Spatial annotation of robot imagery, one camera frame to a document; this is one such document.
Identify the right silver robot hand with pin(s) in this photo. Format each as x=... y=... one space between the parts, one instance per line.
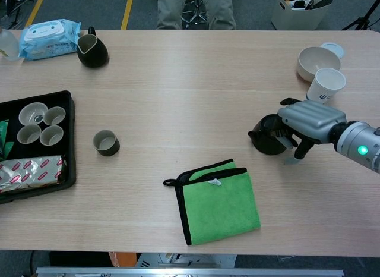
x=314 y=119

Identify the grey-green ceramic teacup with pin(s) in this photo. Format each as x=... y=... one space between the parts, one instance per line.
x=105 y=141

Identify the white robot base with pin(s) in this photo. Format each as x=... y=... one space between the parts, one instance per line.
x=184 y=260

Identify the small beige teacup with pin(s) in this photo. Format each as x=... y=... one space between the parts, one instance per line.
x=54 y=116
x=28 y=134
x=51 y=135

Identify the white paper cup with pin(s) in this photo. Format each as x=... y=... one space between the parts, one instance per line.
x=326 y=86

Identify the white plastic lid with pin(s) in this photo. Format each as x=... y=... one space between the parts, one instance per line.
x=335 y=48

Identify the white storage bin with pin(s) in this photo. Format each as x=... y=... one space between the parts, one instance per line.
x=297 y=18

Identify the black tripod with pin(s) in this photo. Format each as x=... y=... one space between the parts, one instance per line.
x=360 y=21

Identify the green cloth with black trim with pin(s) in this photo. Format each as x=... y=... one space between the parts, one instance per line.
x=222 y=211

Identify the chrome chair base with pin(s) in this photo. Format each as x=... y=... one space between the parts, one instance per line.
x=194 y=12

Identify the person in khaki trousers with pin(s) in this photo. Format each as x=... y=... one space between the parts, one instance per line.
x=169 y=9

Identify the dark ceramic pitcher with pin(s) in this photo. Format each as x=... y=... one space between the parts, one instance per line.
x=95 y=57

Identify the black plastic tray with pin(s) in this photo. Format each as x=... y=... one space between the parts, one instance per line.
x=66 y=134

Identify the blue wet wipes pack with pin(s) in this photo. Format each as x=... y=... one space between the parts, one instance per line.
x=47 y=39

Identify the wide beige tea bowl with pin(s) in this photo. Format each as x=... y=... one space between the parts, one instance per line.
x=28 y=113

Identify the silver foil packet red labels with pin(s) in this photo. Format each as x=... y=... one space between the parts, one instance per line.
x=32 y=173

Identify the green tea packet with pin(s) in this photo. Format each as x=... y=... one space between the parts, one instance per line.
x=3 y=129

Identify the black stand legs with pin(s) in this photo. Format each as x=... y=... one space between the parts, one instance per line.
x=13 y=6

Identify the aluminium rail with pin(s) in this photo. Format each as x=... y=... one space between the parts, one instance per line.
x=190 y=272

